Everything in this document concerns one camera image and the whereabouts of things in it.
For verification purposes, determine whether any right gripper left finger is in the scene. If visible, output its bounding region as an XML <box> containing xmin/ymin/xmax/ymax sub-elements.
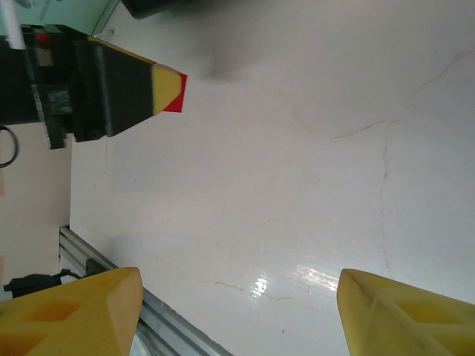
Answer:
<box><xmin>0</xmin><ymin>266</ymin><xmax>144</xmax><ymax>356</ymax></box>

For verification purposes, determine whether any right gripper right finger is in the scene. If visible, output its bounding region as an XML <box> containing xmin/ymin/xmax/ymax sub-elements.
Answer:
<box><xmin>336</xmin><ymin>268</ymin><xmax>475</xmax><ymax>356</ymax></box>

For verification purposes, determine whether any red lego brick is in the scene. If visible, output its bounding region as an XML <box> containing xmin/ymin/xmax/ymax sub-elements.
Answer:
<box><xmin>163</xmin><ymin>73</ymin><xmax>189</xmax><ymax>113</ymax></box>

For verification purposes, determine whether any black plastic bin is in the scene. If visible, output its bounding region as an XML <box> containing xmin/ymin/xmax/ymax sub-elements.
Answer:
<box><xmin>120</xmin><ymin>0</ymin><xmax>211</xmax><ymax>20</ymax></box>

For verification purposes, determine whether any mint green zip case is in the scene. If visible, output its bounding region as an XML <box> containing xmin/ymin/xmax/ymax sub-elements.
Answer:
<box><xmin>14</xmin><ymin>0</ymin><xmax>120</xmax><ymax>38</ymax></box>

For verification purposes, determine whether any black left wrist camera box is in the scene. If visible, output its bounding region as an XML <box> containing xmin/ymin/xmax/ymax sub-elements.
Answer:
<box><xmin>22</xmin><ymin>24</ymin><xmax>75</xmax><ymax>85</ymax></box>

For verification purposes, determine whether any thin black left wrist cable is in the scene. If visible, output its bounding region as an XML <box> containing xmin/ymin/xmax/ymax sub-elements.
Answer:
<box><xmin>0</xmin><ymin>125</ymin><xmax>18</xmax><ymax>170</ymax></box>

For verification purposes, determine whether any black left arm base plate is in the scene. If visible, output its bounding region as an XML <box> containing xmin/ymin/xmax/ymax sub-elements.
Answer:
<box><xmin>2</xmin><ymin>268</ymin><xmax>71</xmax><ymax>300</ymax></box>

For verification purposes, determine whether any long aluminium table rail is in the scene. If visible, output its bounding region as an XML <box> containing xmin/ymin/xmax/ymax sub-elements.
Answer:
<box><xmin>58</xmin><ymin>225</ymin><xmax>234</xmax><ymax>356</ymax></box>

